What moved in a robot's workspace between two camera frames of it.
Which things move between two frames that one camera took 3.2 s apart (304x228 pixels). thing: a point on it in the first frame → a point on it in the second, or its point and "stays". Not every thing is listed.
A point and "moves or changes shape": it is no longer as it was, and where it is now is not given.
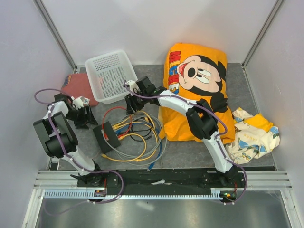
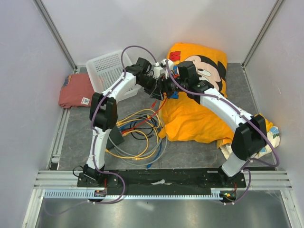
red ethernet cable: (105, 135) moves or changes shape
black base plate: (162, 179) stays
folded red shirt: (78, 85) stays
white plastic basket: (107, 73) stays
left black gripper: (86, 119) → (149, 91)
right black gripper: (131, 105) → (166, 90)
